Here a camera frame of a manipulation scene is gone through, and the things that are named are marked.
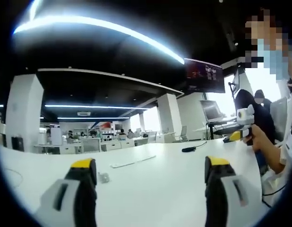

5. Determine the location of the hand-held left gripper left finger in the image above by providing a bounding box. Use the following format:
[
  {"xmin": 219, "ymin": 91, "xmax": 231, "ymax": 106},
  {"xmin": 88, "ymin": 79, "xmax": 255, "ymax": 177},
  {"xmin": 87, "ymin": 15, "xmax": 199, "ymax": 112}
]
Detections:
[{"xmin": 34, "ymin": 157, "xmax": 98, "ymax": 227}]

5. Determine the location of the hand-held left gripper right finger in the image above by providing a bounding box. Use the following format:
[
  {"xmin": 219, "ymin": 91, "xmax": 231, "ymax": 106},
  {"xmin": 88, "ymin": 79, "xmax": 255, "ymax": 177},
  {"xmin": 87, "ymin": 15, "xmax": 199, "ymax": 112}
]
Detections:
[{"xmin": 204, "ymin": 155, "xmax": 272, "ymax": 227}]

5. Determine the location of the thin white Type-C cable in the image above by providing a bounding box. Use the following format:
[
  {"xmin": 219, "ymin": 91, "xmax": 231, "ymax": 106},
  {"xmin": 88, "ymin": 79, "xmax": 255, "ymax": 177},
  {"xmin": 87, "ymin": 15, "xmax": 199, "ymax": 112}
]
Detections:
[{"xmin": 4, "ymin": 167, "xmax": 24, "ymax": 188}]

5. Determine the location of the white desk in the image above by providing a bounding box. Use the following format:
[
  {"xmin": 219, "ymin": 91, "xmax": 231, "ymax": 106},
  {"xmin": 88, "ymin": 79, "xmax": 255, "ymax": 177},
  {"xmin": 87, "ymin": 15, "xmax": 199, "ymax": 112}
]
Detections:
[{"xmin": 0, "ymin": 138, "xmax": 280, "ymax": 227}]

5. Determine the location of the person's right hand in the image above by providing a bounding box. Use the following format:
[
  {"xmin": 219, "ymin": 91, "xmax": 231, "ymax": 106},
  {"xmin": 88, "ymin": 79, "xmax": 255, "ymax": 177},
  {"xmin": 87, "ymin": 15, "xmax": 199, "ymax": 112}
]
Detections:
[{"xmin": 250, "ymin": 123, "xmax": 275, "ymax": 154}]

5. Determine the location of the black laptop stand table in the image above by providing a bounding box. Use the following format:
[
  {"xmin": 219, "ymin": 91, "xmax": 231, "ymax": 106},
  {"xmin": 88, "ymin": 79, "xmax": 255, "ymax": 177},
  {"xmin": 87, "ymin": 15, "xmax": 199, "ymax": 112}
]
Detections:
[{"xmin": 202, "ymin": 117, "xmax": 239, "ymax": 140}]

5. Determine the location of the open laptop on stand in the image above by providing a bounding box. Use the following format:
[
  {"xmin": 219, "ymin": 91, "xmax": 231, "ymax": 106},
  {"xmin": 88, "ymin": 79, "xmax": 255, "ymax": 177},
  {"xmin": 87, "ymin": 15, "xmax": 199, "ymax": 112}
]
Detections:
[{"xmin": 199, "ymin": 100, "xmax": 224, "ymax": 122}]

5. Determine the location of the hanging dark screen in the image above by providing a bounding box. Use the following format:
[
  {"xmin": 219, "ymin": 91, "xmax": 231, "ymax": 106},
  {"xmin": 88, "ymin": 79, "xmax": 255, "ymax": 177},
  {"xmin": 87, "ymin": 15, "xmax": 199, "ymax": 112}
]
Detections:
[{"xmin": 184, "ymin": 57, "xmax": 226, "ymax": 94}]

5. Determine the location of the black box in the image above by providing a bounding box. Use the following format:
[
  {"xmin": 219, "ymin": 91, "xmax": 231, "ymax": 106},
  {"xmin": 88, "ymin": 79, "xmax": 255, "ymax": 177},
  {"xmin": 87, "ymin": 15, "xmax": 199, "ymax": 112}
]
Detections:
[{"xmin": 10, "ymin": 136, "xmax": 25, "ymax": 152}]

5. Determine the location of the white flat strip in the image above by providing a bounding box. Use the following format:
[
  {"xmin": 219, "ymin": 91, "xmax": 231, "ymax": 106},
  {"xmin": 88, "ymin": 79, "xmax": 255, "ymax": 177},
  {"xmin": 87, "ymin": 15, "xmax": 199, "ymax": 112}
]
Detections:
[{"xmin": 110, "ymin": 155, "xmax": 157, "ymax": 169}]

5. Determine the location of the short ceiling light strip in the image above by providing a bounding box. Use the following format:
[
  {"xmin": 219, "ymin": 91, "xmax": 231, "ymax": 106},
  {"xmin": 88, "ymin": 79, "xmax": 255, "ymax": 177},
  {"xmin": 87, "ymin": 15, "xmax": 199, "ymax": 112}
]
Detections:
[{"xmin": 43, "ymin": 104, "xmax": 150, "ymax": 111}]

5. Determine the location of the long ceiling light strip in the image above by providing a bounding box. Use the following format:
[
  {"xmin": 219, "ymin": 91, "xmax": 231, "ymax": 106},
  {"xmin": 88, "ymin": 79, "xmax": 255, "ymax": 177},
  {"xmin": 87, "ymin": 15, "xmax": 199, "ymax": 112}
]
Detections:
[{"xmin": 13, "ymin": 14, "xmax": 185, "ymax": 65}]

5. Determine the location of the thin black cable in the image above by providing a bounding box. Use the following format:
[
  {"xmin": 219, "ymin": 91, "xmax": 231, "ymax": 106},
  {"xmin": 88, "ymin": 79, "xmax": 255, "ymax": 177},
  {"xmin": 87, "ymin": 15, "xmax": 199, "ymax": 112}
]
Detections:
[{"xmin": 261, "ymin": 182, "xmax": 287, "ymax": 204}]

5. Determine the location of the black tool with cable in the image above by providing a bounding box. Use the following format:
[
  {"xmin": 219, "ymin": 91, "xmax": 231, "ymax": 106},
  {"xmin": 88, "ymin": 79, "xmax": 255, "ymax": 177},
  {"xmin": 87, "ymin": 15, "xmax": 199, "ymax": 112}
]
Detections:
[{"xmin": 181, "ymin": 141, "xmax": 207, "ymax": 153}]

